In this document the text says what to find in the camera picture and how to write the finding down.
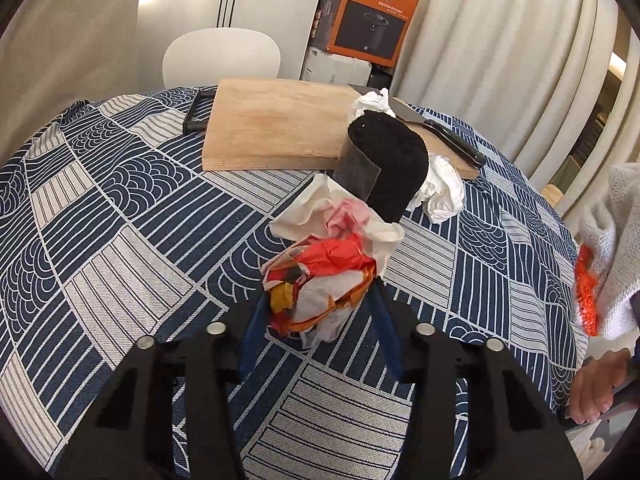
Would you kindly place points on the black sock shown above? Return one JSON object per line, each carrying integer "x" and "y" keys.
{"x": 383, "y": 163}

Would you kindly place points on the white styrofoam box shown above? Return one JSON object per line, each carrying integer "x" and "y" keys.
{"x": 327, "y": 68}

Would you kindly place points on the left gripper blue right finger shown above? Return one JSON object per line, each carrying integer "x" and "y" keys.
{"x": 382, "y": 310}

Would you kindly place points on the cream curtain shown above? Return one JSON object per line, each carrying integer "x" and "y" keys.
{"x": 524, "y": 73}

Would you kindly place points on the orange Philips box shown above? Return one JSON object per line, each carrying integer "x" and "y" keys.
{"x": 371, "y": 30}

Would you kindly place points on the blue white patterned tablecloth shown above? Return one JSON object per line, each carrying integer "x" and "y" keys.
{"x": 111, "y": 230}

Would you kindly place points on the wooden cutting board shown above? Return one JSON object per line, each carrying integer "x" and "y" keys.
{"x": 263, "y": 124}

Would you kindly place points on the white chair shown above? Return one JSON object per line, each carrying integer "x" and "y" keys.
{"x": 205, "y": 56}

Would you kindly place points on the black handle beside board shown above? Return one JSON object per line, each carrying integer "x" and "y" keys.
{"x": 190, "y": 124}

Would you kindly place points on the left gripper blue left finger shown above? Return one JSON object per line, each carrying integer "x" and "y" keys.
{"x": 254, "y": 334}

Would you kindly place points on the white tissue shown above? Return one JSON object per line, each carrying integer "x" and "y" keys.
{"x": 441, "y": 194}

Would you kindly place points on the white wardrobe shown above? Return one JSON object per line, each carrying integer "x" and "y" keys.
{"x": 160, "y": 22}

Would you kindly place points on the person right hand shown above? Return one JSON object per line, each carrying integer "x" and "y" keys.
{"x": 592, "y": 390}

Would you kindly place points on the red white paper trash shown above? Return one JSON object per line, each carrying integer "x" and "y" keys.
{"x": 339, "y": 246}

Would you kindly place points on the cleaver knife black handle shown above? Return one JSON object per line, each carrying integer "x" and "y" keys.
{"x": 464, "y": 149}

